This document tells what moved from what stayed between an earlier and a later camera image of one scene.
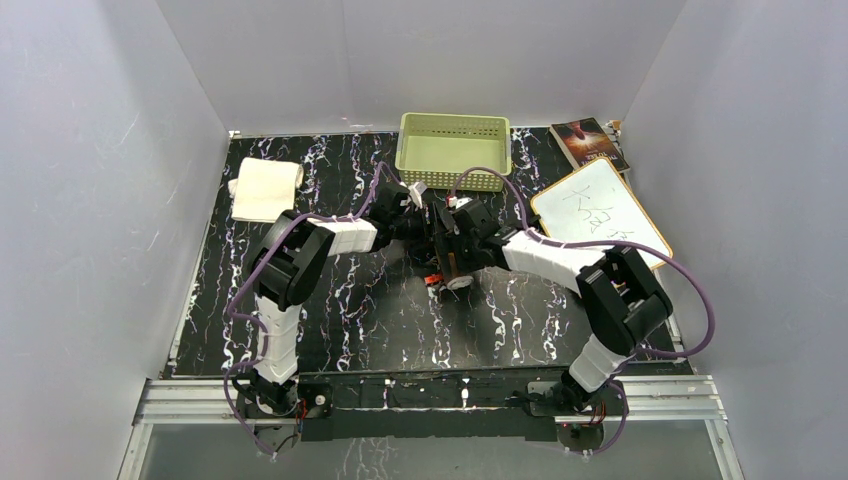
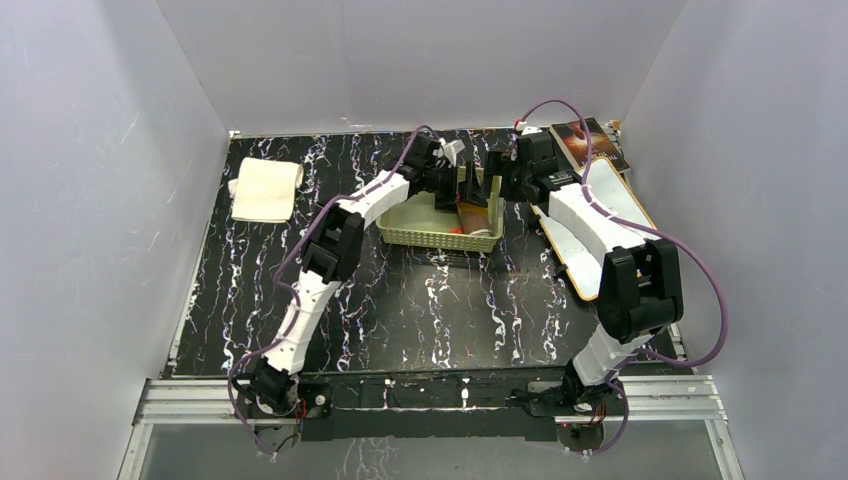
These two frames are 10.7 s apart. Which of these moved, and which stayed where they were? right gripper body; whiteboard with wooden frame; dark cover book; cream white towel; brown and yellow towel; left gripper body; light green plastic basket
Moved: right gripper body; brown and yellow towel; left gripper body; light green plastic basket
Stayed: dark cover book; whiteboard with wooden frame; cream white towel
